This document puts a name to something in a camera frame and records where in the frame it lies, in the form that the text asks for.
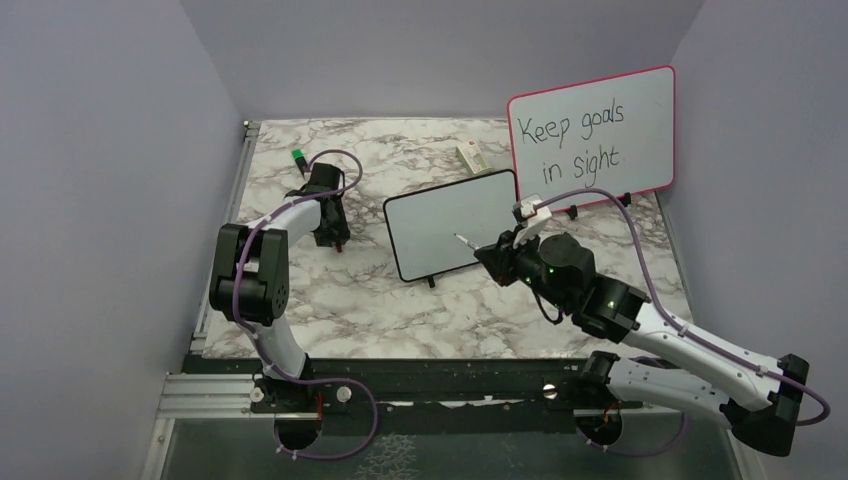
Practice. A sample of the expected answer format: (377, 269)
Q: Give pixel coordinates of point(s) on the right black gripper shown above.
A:
(500, 256)

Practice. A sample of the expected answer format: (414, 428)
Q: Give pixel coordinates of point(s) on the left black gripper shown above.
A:
(339, 232)

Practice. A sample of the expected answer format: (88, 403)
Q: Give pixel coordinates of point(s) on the white red marker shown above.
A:
(466, 242)

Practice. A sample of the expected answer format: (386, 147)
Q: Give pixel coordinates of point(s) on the black framed whiteboard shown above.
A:
(421, 224)

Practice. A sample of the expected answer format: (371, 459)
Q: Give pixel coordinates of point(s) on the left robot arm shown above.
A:
(250, 280)

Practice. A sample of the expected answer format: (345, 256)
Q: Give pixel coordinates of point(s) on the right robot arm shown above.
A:
(755, 396)

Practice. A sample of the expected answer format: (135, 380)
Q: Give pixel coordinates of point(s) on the white whiteboard eraser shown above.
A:
(471, 157)

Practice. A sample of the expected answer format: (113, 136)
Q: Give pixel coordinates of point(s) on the pink framed whiteboard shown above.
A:
(615, 134)

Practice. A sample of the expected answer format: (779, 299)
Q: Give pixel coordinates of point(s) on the green black highlighter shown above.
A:
(301, 162)

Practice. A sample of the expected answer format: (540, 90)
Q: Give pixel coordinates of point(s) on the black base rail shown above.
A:
(394, 396)

